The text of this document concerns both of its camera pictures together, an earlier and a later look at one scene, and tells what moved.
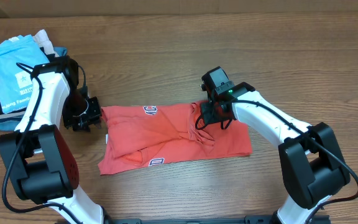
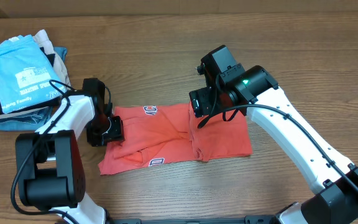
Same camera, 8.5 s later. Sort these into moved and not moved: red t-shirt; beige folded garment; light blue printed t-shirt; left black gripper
Moved: left black gripper
Not moved: red t-shirt; light blue printed t-shirt; beige folded garment
